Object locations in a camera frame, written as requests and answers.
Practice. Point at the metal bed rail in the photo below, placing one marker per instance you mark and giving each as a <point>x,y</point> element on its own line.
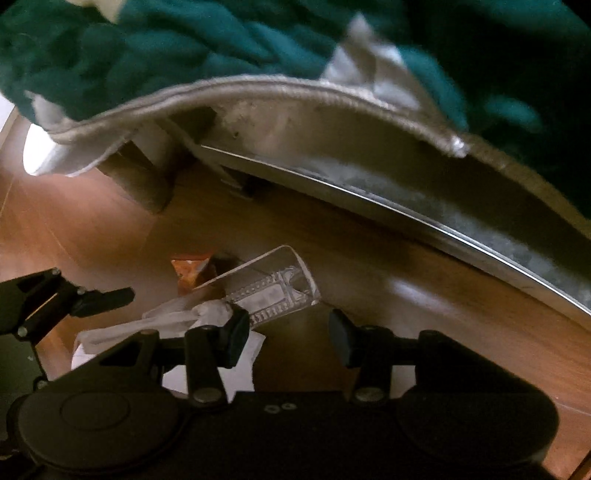
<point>415,207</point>

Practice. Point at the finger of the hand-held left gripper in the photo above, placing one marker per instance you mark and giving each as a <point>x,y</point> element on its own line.
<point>104,298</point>

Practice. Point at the white tissue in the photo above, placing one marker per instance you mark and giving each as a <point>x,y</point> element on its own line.
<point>152,323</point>

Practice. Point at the clear plastic tray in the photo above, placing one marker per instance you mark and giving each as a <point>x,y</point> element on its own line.
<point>272,286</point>

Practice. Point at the teal fleece blanket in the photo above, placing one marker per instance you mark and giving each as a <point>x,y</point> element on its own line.
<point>184,41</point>

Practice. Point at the orange snack wrapper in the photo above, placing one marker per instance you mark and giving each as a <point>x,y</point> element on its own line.
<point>189,274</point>

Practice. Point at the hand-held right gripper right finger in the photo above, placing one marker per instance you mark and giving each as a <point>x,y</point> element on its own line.
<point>341,337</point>

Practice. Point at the white bed sheet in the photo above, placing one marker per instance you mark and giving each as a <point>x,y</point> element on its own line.
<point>369,60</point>

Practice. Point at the wooden bed leg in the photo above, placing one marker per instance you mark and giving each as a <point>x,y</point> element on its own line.
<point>138,177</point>

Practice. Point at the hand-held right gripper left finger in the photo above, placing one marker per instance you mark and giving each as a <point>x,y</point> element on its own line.
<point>236,334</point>

